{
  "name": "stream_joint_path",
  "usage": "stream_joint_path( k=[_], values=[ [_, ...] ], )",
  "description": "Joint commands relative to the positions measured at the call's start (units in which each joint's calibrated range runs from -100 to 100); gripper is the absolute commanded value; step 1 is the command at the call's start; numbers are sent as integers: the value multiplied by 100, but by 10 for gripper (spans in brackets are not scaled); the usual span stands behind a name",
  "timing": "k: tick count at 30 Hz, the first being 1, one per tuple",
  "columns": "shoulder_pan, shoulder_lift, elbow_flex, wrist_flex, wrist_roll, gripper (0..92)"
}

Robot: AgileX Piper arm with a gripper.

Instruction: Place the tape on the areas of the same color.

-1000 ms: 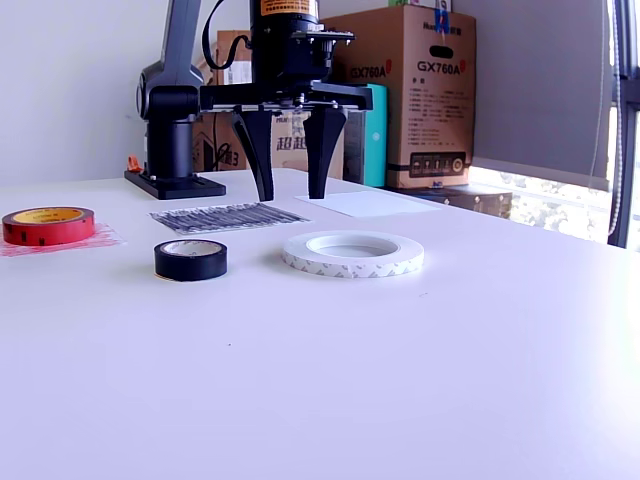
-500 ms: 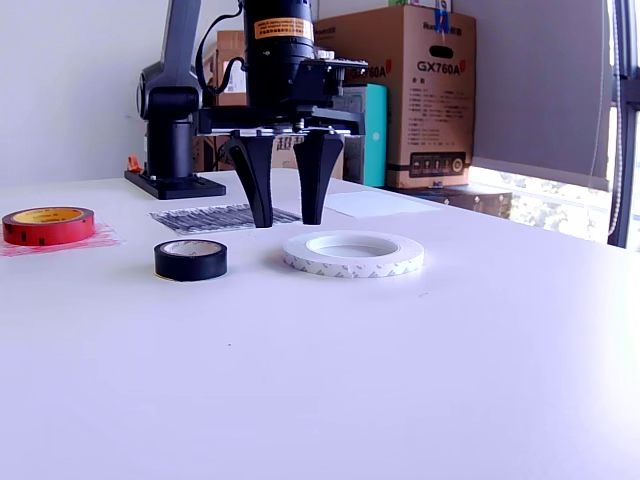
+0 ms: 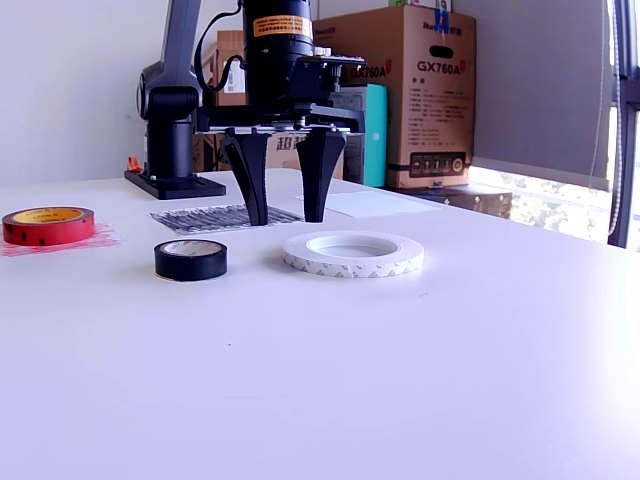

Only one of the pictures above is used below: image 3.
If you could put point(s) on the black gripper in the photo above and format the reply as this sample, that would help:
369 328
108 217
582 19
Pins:
225 120

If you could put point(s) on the white tape roll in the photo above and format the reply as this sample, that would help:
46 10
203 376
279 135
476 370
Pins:
350 270

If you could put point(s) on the black tape roll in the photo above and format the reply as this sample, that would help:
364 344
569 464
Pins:
190 267

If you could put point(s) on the red tape roll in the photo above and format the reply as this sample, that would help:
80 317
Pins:
50 232

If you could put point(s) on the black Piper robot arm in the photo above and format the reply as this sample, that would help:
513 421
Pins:
275 65

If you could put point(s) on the blue tape strip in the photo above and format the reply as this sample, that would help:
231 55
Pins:
441 20

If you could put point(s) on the wide cardboard box blue print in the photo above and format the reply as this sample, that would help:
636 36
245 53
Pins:
282 160

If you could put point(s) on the teal and black carton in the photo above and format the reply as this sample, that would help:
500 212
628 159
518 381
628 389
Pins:
375 150

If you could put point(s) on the black scribbled paper sheet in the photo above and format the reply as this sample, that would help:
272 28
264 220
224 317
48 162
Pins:
200 220

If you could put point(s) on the plain white paper sheet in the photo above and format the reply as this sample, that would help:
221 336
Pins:
380 202

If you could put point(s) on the small cardboard box shipping label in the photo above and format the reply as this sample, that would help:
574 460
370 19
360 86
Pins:
232 40

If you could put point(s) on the tall GX760A cardboard box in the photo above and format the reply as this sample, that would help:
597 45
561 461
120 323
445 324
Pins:
425 125

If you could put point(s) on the orange clamp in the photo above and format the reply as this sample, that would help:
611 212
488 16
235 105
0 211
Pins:
134 164

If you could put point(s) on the red scribbled paper sheet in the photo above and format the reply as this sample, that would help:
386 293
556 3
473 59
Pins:
107 237

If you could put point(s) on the grey roller blind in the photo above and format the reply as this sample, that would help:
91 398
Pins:
540 85

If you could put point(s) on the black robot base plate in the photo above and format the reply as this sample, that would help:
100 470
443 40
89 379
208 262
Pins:
175 187

